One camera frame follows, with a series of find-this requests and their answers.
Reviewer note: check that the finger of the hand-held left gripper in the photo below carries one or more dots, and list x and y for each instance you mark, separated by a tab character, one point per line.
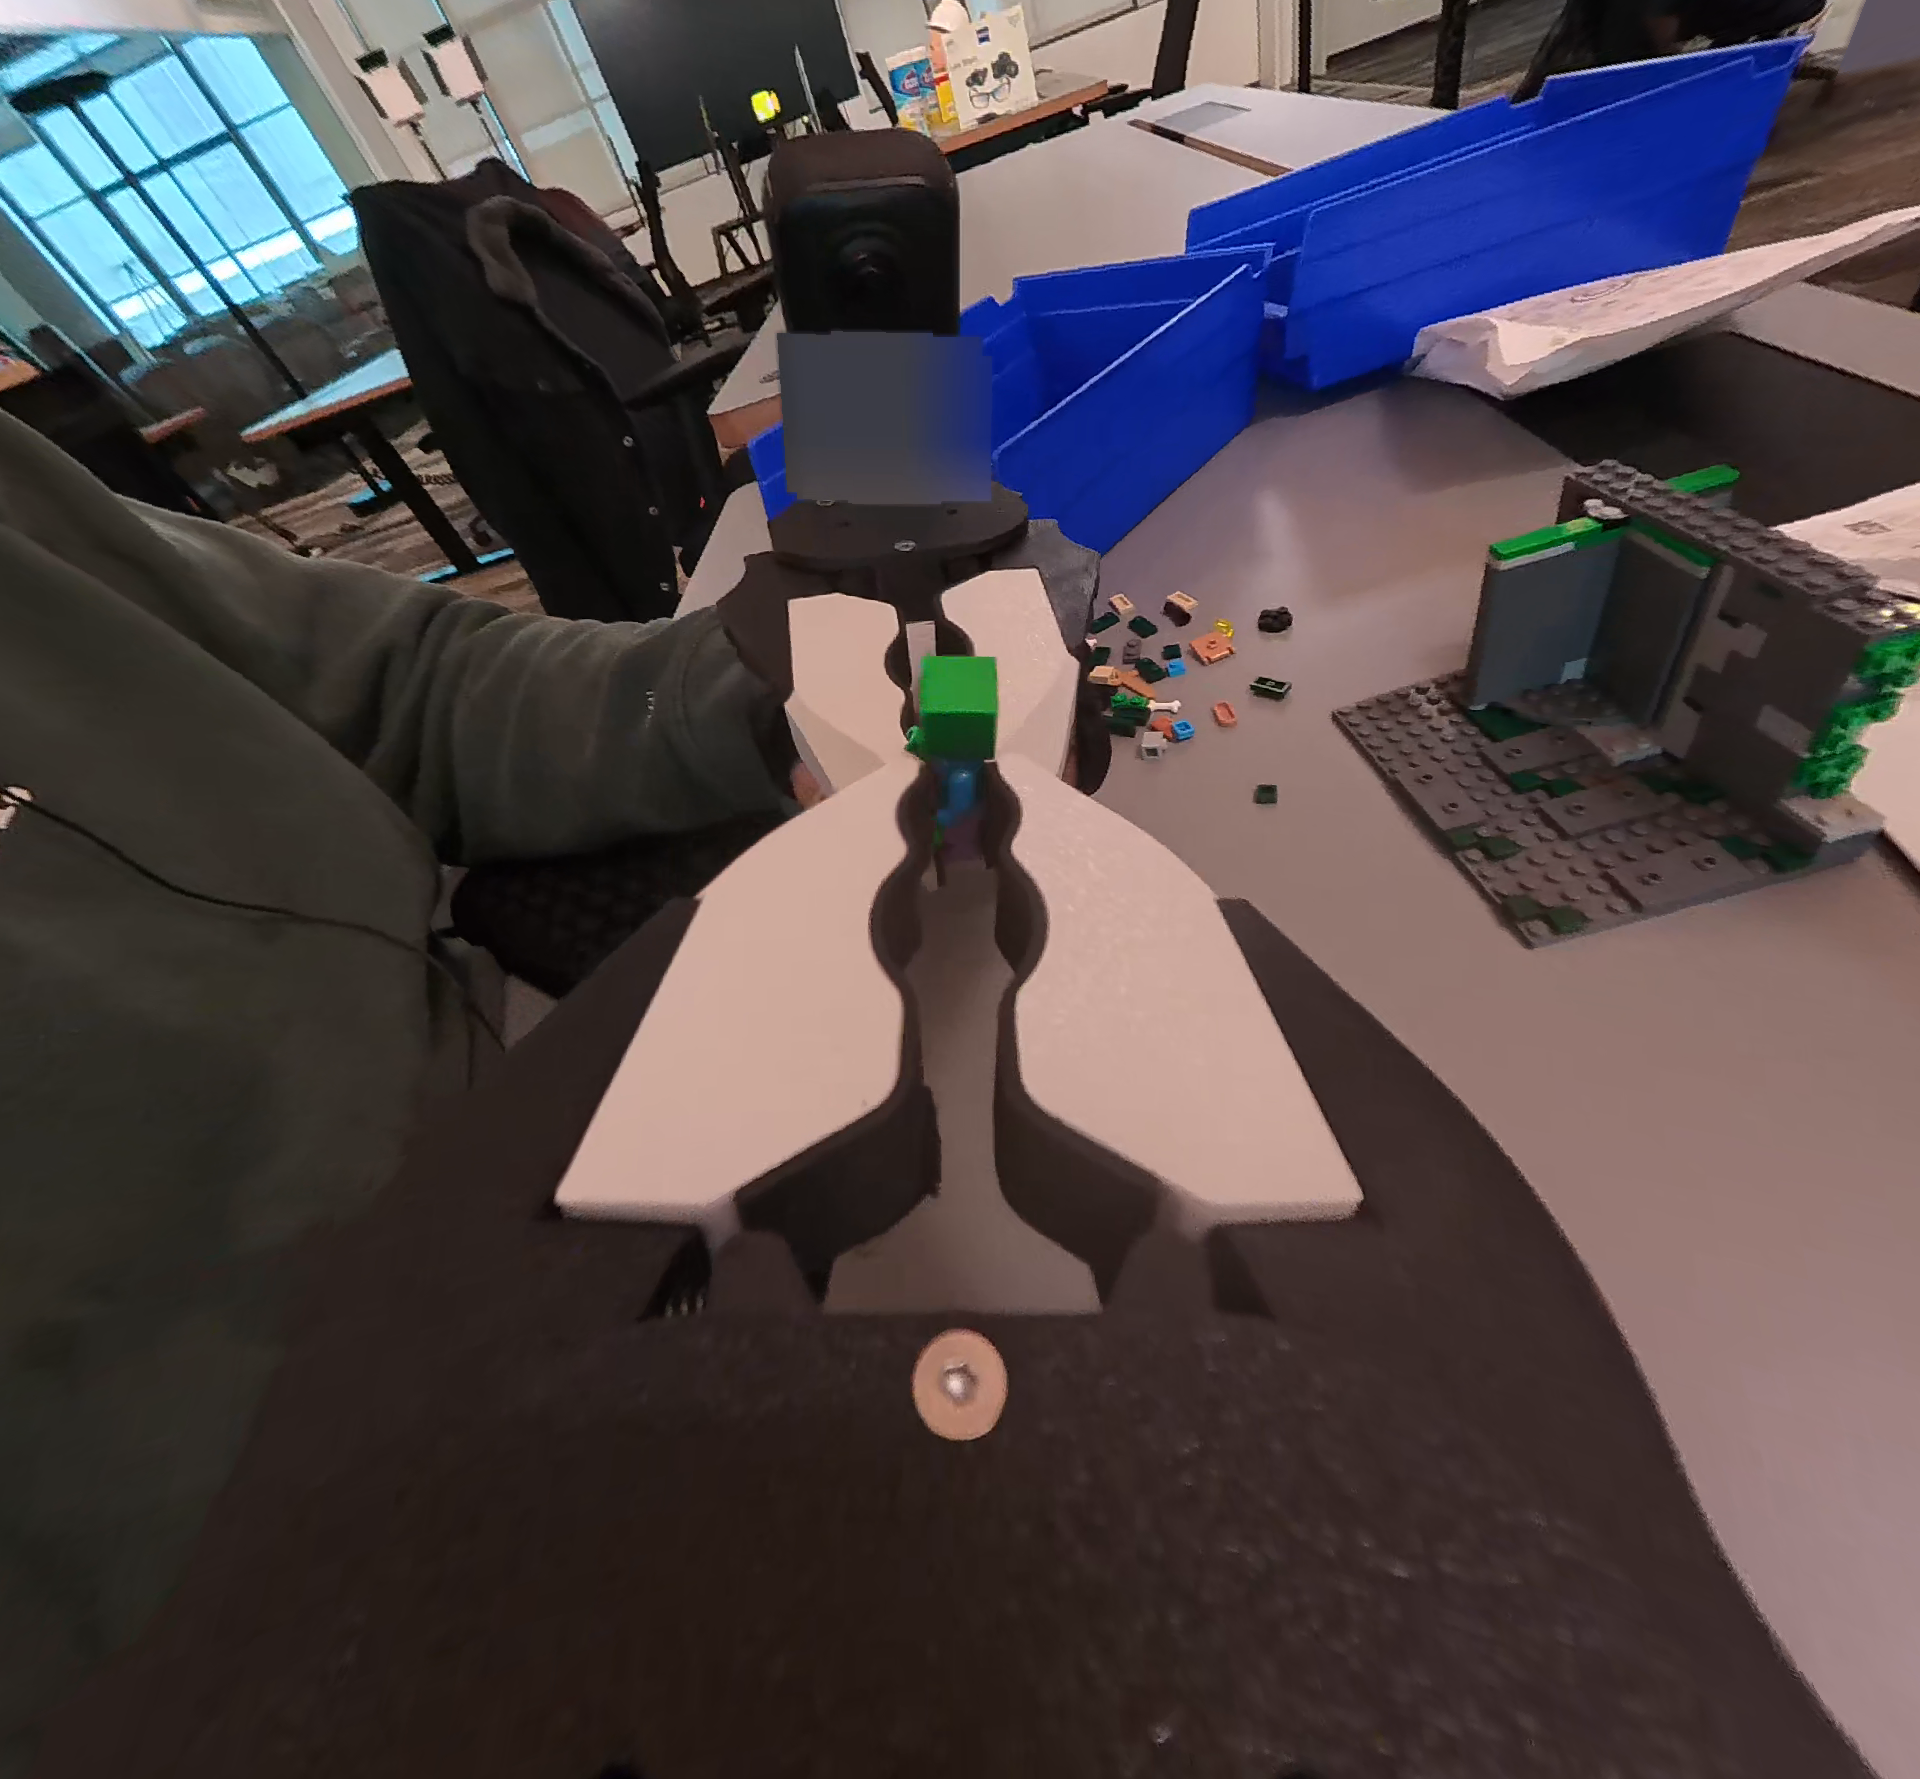
1035	669
840	685

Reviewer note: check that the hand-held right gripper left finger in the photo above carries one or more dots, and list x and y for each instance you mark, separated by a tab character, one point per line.
751	1043

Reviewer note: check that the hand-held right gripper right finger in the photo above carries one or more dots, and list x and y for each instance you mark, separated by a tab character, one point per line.
1185	1043

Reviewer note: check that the green cube brick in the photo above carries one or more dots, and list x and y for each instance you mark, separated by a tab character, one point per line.
958	703

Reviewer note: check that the small toy bricks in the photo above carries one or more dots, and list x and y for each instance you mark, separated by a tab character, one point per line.
1157	677

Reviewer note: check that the large brick-print paper bag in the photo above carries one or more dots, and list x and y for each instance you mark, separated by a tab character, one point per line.
1651	310

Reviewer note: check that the person's left forearm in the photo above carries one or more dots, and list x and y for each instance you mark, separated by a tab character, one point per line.
450	699

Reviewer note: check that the grey desk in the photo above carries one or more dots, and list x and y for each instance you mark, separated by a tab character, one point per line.
1500	1060

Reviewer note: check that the person's left hand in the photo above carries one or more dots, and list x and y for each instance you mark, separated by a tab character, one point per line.
807	782

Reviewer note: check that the cleaning wipes canister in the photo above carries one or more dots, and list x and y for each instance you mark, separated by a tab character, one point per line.
911	86

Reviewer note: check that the black chair armrest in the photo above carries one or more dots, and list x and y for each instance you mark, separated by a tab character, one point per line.
601	908

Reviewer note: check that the white product box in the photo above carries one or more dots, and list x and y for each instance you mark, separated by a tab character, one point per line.
990	63

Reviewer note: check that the black jacket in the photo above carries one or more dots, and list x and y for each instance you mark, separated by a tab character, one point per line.
525	383

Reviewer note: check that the grey brick building model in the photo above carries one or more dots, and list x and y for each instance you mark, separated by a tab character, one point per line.
1619	758

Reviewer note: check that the white printed paper sheet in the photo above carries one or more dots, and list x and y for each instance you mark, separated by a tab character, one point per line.
1862	542

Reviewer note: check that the black wall display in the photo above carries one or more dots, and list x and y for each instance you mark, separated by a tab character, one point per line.
705	39

